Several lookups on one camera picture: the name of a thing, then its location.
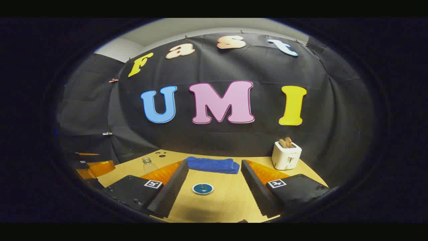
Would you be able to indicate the white toaster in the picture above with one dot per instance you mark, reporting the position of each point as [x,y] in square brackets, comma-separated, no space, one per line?
[286,158]

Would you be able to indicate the blue folded towel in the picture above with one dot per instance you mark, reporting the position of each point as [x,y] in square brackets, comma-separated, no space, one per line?
[212,164]

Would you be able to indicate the brown bread slice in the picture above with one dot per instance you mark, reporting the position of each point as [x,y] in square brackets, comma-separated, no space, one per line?
[289,142]
[282,144]

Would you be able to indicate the black backdrop cloth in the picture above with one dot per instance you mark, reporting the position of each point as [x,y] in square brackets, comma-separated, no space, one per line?
[234,140]

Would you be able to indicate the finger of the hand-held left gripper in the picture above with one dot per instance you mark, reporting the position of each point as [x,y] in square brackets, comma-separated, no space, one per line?
[100,168]
[88,154]

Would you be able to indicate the clear plastic water bottle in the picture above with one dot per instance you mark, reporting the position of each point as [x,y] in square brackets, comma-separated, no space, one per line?
[148,165]

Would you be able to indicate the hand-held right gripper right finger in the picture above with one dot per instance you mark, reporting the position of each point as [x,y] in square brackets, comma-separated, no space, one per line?
[257,190]

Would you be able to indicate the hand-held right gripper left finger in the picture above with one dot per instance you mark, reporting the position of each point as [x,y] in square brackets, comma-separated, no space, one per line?
[171,190]

